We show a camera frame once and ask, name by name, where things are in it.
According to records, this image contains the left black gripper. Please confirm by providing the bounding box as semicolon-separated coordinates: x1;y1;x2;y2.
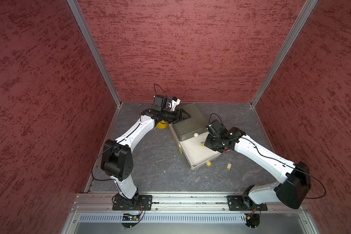
161;108;190;124

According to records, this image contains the olive green drawer cabinet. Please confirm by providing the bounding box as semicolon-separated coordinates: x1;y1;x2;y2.
171;103;208;141

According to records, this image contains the white drawer yellow knob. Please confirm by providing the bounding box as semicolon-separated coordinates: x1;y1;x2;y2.
178;132;221;170

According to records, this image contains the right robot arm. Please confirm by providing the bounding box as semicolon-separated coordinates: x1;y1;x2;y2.
204;124;311;210

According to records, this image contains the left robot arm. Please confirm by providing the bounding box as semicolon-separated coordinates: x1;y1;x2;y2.
100;108;191;203

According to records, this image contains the yellow pen cup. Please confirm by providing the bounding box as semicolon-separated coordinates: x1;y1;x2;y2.
156;121;168;129

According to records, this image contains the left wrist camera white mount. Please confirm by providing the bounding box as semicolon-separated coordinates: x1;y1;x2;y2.
169;97;181;112

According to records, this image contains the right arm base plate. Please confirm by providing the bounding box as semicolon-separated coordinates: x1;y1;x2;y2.
226;195;268;212

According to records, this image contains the aluminium front rail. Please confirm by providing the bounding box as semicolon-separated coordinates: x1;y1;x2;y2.
71;192;309;214

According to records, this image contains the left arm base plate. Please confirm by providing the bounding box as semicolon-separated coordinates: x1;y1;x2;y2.
112;194;153;211

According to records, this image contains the left aluminium corner post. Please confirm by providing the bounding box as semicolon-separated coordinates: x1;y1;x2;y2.
67;0;122;108

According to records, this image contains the aluminium corner post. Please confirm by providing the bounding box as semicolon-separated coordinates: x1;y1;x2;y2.
251;0;318;109
67;0;122;108

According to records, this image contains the right aluminium corner post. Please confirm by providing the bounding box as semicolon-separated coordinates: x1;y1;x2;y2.
251;0;318;109

